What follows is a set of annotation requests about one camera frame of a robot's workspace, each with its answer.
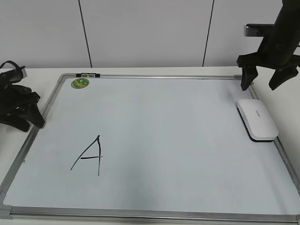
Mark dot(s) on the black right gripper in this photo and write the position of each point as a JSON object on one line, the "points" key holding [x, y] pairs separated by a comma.
{"points": [[273, 52]]}

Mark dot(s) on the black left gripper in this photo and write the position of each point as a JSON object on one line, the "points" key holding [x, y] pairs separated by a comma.
{"points": [[18, 107]]}

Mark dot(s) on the white whiteboard eraser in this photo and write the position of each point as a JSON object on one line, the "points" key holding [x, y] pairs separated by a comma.
{"points": [[259, 124]]}

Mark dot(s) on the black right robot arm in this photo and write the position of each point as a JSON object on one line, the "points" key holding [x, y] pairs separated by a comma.
{"points": [[287, 23]]}

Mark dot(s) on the round green magnet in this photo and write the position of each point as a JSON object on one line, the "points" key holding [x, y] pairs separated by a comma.
{"points": [[80, 83]]}

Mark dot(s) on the black grey marker clip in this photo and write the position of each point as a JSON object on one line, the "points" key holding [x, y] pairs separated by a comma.
{"points": [[92, 75]]}

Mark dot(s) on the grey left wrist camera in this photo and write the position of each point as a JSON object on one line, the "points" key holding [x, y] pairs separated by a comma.
{"points": [[14, 75]]}

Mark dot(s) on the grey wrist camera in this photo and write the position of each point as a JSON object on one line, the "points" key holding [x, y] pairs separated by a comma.
{"points": [[14, 75], [257, 30]]}

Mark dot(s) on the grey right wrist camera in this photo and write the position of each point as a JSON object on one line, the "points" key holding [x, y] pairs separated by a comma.
{"points": [[257, 30]]}

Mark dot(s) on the white board with grey frame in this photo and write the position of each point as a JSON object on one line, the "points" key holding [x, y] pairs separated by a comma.
{"points": [[150, 148]]}

